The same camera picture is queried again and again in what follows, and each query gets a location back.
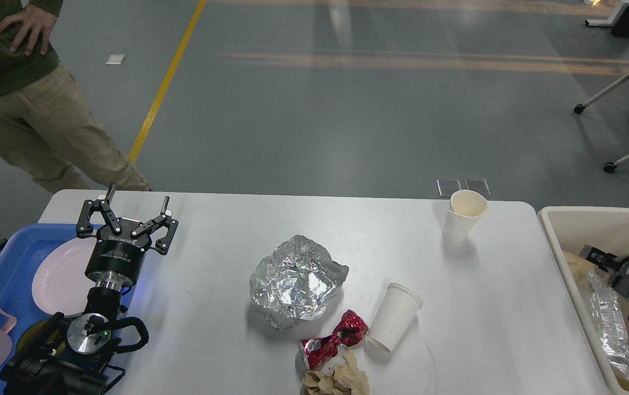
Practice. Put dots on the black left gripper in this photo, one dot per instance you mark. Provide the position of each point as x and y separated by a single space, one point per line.
119 255

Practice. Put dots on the brown paper bag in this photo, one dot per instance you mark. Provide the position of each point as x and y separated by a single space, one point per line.
579 269

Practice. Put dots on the aluminium foil tray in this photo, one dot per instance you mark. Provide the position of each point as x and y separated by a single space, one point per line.
608 321

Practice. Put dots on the pink plate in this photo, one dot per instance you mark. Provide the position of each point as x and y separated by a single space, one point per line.
60 283

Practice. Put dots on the dark teal mug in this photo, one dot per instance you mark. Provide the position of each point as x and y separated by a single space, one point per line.
32 334

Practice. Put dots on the white paper cup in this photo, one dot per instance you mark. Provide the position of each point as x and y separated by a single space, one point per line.
394 315
464 212

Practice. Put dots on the aluminium foil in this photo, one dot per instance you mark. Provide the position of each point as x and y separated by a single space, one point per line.
296 282

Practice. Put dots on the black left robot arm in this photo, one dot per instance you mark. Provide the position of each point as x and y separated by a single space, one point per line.
70 353

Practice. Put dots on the beige plastic bin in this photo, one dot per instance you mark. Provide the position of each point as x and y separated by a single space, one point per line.
569 229

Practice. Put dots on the blue plastic tray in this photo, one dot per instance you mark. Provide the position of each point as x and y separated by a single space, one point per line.
19 261

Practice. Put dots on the person in khaki trousers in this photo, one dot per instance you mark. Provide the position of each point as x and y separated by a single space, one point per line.
46 126

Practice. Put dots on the floor outlet plates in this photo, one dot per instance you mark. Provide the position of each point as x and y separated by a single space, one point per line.
448 186

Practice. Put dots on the crushed red can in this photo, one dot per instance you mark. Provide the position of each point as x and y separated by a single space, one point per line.
349 332

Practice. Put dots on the crumpled brown paper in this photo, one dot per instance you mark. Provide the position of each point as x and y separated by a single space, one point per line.
345 377

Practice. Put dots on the white desk leg far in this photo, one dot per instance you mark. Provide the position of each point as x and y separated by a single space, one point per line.
617 21

